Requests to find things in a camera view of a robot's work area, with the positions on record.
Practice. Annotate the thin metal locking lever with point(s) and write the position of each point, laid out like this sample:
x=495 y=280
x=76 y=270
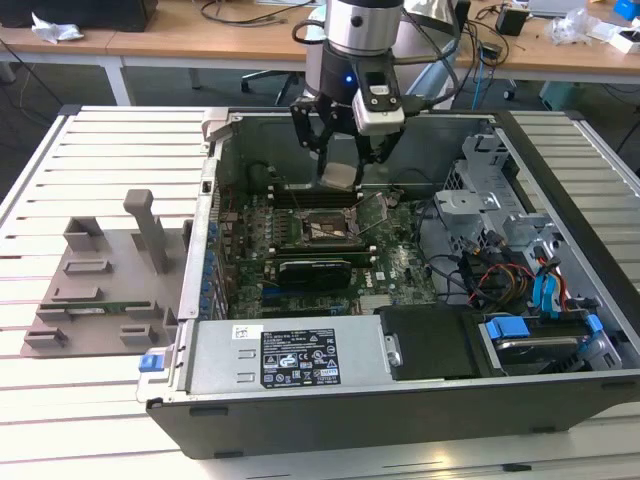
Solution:
x=297 y=200

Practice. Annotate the small black box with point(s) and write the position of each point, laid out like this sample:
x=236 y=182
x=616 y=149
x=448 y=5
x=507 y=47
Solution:
x=512 y=21

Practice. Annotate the blue plastic case latch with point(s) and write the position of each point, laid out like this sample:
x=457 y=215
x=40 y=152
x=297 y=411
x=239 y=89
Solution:
x=151 y=362

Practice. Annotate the pale teal box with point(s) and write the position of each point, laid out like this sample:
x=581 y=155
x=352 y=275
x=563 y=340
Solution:
x=560 y=95

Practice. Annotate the white cardboard box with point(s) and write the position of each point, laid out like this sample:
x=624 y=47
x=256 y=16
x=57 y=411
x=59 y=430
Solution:
x=607 y=35

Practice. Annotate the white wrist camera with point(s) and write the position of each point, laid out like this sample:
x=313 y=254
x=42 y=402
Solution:
x=380 y=120

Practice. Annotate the black plastic shroud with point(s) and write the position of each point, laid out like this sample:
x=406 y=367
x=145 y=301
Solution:
x=430 y=340

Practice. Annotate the office chair base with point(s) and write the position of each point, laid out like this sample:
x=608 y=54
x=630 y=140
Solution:
x=265 y=74

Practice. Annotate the green RAM stick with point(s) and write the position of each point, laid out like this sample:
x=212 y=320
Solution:
x=120 y=306

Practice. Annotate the black monitor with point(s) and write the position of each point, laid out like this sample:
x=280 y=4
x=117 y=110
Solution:
x=75 y=15

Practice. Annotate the black open PC case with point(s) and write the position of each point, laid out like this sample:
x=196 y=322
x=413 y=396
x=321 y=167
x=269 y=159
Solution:
x=350 y=425

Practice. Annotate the silver coin battery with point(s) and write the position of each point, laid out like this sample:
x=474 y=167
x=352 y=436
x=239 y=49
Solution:
x=394 y=201

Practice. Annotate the grey parts rack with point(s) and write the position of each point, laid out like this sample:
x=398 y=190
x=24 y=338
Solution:
x=115 y=250

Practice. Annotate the tall black box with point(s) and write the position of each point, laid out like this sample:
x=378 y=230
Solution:
x=462 y=25

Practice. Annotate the light wooden desk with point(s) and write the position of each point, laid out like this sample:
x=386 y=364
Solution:
x=165 y=45

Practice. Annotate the clear plastic bag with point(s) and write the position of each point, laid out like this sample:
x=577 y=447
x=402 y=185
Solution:
x=570 y=27

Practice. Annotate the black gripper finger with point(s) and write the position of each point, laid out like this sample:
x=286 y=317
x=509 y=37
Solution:
x=299 y=125
x=360 y=167

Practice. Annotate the CPU socket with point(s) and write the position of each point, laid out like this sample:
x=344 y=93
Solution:
x=325 y=222

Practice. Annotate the green motherboard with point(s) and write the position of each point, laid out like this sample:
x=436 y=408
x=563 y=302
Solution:
x=400 y=267

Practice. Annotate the silver chipset heatsink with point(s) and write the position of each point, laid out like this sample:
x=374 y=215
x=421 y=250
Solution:
x=375 y=304

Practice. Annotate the white power strip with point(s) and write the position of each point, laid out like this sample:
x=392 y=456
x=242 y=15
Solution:
x=446 y=97

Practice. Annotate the silver CPU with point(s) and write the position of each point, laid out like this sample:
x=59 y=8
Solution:
x=339 y=176

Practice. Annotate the silver power supply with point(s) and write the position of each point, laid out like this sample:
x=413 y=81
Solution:
x=220 y=360

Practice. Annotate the hard disk in blue carrier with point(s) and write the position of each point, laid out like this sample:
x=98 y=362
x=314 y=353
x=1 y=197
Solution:
x=535 y=350

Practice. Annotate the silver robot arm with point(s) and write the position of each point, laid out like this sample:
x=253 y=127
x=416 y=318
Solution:
x=360 y=30

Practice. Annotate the black graphics card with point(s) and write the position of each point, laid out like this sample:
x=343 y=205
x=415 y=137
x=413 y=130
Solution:
x=315 y=274

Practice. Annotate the black RAM slot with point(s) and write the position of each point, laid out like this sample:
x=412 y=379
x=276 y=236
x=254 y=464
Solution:
x=325 y=248
x=362 y=258
x=285 y=191
x=330 y=198

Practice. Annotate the crumpled white paper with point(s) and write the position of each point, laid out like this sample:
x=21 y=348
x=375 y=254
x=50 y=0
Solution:
x=57 y=30

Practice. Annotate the small blue box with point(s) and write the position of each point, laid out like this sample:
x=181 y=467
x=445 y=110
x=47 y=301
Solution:
x=626 y=10

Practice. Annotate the silver metal drive cage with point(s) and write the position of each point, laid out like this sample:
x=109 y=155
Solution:
x=465 y=210

